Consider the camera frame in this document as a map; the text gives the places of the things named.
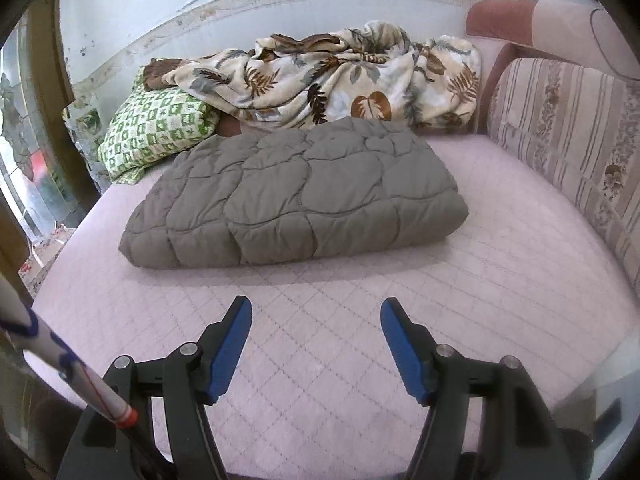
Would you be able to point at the grey quilted puffer jacket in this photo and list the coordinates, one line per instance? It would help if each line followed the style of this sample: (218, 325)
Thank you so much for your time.
(300, 195)

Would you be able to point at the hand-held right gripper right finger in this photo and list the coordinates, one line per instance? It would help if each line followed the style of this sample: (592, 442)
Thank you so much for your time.
(405, 355)

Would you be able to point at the green patterned pillow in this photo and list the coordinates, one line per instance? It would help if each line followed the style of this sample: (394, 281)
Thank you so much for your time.
(150, 130)

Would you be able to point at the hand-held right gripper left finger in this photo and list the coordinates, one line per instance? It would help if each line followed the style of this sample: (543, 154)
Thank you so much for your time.
(227, 355)

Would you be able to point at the pink and brown sofa armrest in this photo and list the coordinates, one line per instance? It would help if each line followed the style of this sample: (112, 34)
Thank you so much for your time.
(505, 17)

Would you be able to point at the leaf print fleece blanket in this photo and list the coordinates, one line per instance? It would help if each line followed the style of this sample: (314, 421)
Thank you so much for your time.
(325, 75)

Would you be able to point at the striped floral back cushion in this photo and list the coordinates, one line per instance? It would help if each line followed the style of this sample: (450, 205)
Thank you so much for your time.
(565, 125)

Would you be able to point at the floral cloth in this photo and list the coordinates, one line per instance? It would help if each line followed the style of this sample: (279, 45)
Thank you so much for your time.
(47, 255)

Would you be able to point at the green printed plastic bag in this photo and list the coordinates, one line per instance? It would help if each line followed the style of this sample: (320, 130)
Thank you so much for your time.
(85, 135)

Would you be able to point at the pink quilted bed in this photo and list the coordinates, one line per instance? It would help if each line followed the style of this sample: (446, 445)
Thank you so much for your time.
(325, 310)

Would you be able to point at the stained glass door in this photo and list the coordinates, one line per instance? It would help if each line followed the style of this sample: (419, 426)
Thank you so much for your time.
(25, 150)

